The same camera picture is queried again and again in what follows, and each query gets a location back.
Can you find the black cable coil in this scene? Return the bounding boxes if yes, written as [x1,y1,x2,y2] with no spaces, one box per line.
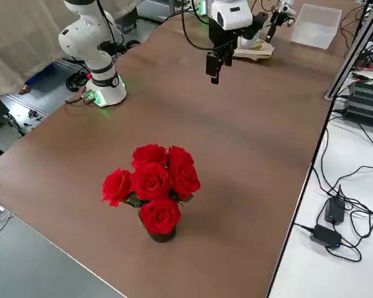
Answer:
[65,68,93,93]

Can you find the aluminium camera post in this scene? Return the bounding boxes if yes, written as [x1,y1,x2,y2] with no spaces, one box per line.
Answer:
[325,0,373,101]

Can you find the red rose bouquet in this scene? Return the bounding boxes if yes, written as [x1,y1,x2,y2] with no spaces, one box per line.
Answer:
[101,143,202,235]

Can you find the black vase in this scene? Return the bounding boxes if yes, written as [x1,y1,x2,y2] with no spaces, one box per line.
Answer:
[138,207,177,243]

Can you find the clear plastic box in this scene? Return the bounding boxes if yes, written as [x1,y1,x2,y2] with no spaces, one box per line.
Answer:
[290,3,343,50]

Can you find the black finned power unit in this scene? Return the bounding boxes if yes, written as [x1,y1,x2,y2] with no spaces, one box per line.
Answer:
[341,79,373,129]

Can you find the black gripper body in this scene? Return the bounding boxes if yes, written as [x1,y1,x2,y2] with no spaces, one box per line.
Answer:
[208,20,237,54]
[269,11,288,27]

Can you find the cream-colored tablecloth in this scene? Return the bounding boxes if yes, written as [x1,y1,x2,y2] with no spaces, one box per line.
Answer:
[233,38,275,62]

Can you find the black flat power adapter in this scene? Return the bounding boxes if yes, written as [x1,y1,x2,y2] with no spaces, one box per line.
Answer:
[309,223,343,250]

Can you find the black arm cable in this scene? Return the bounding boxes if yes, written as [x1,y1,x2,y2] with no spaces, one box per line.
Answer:
[96,0,217,63]

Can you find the grey side table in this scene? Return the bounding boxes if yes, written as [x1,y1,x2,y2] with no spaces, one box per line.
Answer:
[0,194,128,298]

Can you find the red and black leads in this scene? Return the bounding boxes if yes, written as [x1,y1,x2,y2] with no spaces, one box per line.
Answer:
[351,43,373,82]

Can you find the white side desk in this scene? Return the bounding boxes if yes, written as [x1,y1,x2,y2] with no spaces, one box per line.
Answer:
[267,0,373,298]

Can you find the black upright power adapter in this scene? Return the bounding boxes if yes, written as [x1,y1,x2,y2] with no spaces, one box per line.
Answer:
[324,197,346,227]

